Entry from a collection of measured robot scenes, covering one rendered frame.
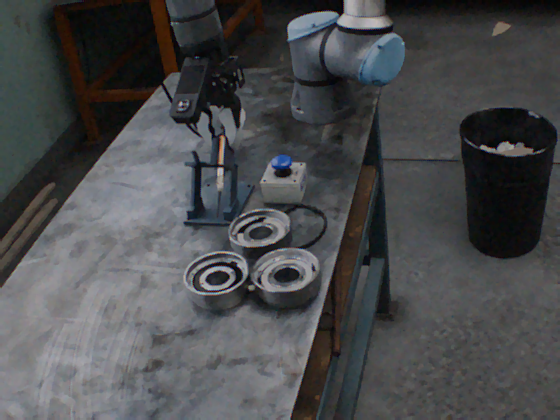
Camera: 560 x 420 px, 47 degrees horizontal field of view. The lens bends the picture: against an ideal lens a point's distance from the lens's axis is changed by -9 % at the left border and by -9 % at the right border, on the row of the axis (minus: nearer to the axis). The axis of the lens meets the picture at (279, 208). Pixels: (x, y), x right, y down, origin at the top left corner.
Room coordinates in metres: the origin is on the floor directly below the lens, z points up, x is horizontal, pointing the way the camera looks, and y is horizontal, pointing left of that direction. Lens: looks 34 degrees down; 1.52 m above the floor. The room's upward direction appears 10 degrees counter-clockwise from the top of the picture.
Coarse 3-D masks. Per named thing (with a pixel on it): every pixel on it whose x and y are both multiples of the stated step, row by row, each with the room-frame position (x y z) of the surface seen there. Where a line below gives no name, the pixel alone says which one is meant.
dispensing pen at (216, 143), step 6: (222, 126) 1.07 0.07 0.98; (216, 138) 1.05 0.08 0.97; (216, 144) 1.04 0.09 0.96; (216, 150) 1.03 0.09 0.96; (210, 156) 1.03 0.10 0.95; (216, 156) 1.02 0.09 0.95; (210, 162) 1.02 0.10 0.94; (216, 162) 1.02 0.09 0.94; (216, 168) 1.03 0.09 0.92; (222, 168) 1.02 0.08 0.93; (222, 174) 1.01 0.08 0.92; (222, 180) 1.01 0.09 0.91; (222, 186) 1.00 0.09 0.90
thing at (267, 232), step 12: (240, 216) 1.00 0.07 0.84; (252, 216) 1.01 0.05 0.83; (264, 216) 1.00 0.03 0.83; (276, 216) 1.00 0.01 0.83; (228, 228) 0.97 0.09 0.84; (252, 228) 0.98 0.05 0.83; (264, 228) 0.98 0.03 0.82; (276, 228) 0.96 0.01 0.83; (288, 228) 0.94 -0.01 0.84; (252, 240) 0.94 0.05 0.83; (264, 240) 0.94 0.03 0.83; (276, 240) 0.91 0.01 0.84; (288, 240) 0.93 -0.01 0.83; (240, 252) 0.92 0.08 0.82; (252, 252) 0.91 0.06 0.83; (264, 252) 0.91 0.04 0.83
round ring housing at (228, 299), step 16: (208, 256) 0.91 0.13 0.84; (224, 256) 0.91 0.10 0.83; (240, 256) 0.89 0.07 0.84; (192, 272) 0.88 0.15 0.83; (208, 272) 0.88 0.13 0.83; (224, 272) 0.88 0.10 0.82; (192, 288) 0.84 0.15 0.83; (208, 288) 0.84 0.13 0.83; (240, 288) 0.82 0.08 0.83; (208, 304) 0.81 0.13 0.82; (224, 304) 0.81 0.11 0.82
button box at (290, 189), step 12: (288, 168) 1.12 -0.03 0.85; (300, 168) 1.12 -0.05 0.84; (264, 180) 1.09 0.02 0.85; (276, 180) 1.09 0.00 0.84; (288, 180) 1.08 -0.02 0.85; (300, 180) 1.08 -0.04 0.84; (264, 192) 1.09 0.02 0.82; (276, 192) 1.08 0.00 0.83; (288, 192) 1.07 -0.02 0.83; (300, 192) 1.07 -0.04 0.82
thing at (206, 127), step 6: (204, 108) 1.06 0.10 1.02; (204, 114) 1.05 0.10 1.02; (210, 114) 1.06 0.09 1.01; (216, 114) 1.11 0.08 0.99; (204, 120) 1.05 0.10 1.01; (210, 120) 1.06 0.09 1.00; (216, 120) 1.10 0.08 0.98; (198, 126) 1.06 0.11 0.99; (204, 126) 1.06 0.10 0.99; (210, 126) 1.06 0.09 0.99; (204, 132) 1.06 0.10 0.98; (210, 132) 1.05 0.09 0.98; (204, 138) 1.06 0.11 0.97; (210, 138) 1.05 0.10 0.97; (210, 144) 1.06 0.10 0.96
